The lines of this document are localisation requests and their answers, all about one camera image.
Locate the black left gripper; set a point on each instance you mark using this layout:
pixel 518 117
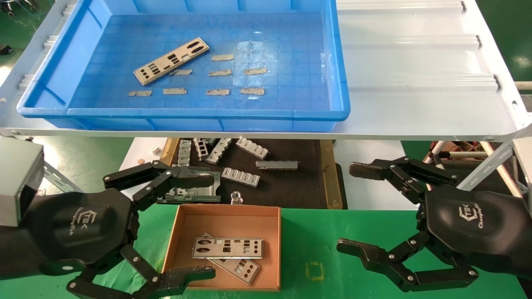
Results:
pixel 83 228

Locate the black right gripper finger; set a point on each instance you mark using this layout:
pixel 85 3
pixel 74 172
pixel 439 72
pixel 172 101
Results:
pixel 370 170

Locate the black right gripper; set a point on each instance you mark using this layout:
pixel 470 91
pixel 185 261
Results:
pixel 478 228

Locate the silver I/O shield plate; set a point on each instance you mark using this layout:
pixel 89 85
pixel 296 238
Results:
pixel 183 53
pixel 224 265
pixel 216 253

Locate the shallow brown cardboard box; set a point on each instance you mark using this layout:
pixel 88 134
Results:
pixel 232 220

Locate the blue plastic tray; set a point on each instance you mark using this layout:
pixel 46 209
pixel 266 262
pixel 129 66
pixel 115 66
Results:
pixel 291 95

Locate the tan wooden board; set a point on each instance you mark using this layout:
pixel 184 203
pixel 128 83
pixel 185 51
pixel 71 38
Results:
pixel 330 182

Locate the small silver metal clip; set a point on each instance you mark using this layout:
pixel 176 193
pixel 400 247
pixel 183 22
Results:
pixel 236 198

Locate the green table cloth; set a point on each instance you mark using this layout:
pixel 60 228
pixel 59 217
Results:
pixel 307 232

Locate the black rubber mat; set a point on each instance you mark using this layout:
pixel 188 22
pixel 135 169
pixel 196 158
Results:
pixel 291 187

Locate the small white cap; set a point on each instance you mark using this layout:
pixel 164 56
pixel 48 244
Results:
pixel 155 150

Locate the white metal shelf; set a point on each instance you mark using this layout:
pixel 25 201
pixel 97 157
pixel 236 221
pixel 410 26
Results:
pixel 415 83

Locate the black power adapter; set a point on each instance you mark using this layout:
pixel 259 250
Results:
pixel 5 50

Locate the chair caster base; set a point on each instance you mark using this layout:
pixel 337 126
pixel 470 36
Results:
pixel 9 10

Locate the large grey metal frame plate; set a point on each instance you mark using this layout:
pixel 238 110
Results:
pixel 195 199

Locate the grey slotted metal bracket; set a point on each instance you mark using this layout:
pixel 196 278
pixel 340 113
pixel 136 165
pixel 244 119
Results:
pixel 219 150
pixel 252 148
pixel 185 153
pixel 200 148
pixel 240 177

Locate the white pipe frame cart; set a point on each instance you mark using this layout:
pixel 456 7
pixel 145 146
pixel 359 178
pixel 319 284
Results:
pixel 457 154

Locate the grey metal bar bracket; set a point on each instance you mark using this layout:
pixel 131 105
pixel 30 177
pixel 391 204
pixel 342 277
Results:
pixel 277 165

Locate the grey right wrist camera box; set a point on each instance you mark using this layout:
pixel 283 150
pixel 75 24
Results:
pixel 524 166

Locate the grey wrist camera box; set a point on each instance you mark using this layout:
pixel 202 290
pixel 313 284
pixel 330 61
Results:
pixel 18 182
pixel 524 166

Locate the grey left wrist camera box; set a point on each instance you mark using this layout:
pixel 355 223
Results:
pixel 18 182

